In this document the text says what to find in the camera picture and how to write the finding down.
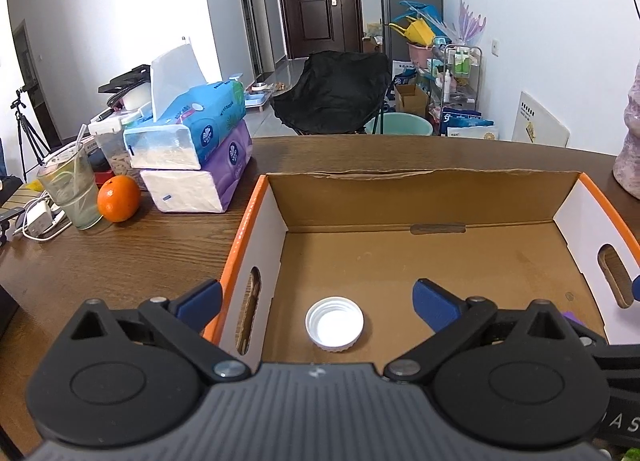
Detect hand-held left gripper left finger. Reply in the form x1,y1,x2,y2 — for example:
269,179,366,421
70,278,253,384

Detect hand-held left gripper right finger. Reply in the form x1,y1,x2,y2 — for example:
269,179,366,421
382,278,571,384

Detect orange cardboard box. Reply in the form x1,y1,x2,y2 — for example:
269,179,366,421
202,168,640,374

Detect white plastic lid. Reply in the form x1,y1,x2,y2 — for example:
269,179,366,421
305,296,365,353

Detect orange fruit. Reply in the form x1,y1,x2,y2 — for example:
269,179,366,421
97,175,142,223

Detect pink textured vase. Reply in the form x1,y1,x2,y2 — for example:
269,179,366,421
612,61,640,199

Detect purple tissue pack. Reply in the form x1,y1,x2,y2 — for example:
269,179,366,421
140,120,254,214

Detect glass cup with straw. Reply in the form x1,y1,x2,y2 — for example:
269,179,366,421
36,124,103,231

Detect clear plastic container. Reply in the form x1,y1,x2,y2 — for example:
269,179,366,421
89,111,146,192

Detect green plastic basin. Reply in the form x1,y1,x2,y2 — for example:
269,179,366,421
364,112,435,137

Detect blue white package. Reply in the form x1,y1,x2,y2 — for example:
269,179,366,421
430,108,500,139

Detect white flat panel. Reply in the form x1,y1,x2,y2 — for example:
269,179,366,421
512,90,571,148

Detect blue tissue pack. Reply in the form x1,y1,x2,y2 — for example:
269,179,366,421
123,44,247,171

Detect small cardboard box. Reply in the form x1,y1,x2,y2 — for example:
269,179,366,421
395,84,430,118

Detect black flat device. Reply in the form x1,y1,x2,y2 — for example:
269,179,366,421
97,65,153,94

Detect black folding chair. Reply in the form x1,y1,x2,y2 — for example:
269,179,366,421
270,51,393,137

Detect black tripod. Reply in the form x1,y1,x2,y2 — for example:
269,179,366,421
11,86,53,182

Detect pink bucket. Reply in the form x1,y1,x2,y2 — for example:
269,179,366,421
406,41,436,69

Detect yellow plastic item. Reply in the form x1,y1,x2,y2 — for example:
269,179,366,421
391,16,441,48

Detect purple fairy wings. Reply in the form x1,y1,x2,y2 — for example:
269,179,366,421
445,0,487,44

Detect blue plastic item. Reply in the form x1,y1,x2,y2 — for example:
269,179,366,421
392,0,443,27

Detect white charger with cable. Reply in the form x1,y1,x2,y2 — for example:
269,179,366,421
10,191,76,243

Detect metal wire rack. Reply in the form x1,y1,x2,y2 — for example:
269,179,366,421
425,44,483,127

